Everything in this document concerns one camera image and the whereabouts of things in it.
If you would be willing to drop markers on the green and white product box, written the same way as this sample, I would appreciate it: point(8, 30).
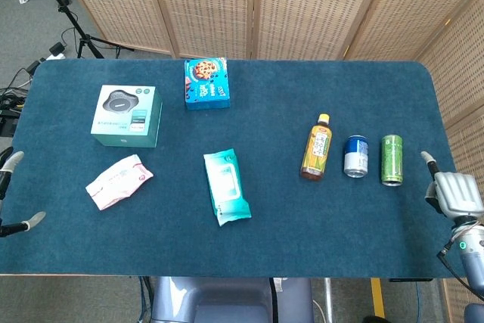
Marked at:
point(126, 115)

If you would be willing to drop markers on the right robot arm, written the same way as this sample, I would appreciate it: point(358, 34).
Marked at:
point(472, 251)

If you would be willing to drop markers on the blue and white can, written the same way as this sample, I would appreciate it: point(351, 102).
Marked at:
point(356, 156)

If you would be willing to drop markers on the black tripod stand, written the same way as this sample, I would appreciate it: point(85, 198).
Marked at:
point(72, 16)

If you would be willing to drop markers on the teal wet wipes pack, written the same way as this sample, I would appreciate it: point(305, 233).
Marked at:
point(225, 187)

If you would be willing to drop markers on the robot base body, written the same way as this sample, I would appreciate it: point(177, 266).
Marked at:
point(230, 300)

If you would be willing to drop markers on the pink wet wipes pack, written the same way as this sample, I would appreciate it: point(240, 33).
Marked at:
point(118, 182)

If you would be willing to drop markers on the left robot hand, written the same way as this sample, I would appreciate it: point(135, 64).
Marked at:
point(11, 164)

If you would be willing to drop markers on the green drink can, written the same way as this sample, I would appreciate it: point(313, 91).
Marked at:
point(391, 160)

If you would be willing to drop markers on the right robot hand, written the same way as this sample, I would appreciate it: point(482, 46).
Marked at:
point(455, 194)

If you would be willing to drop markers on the blue table mat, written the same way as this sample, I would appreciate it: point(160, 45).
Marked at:
point(234, 187)

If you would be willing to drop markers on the wicker folding screen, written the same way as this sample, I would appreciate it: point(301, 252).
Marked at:
point(302, 9)

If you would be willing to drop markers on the yellow-capped tea bottle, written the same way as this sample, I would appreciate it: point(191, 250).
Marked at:
point(317, 149)

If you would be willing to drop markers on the blue cookie box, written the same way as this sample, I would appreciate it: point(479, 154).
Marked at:
point(206, 84)

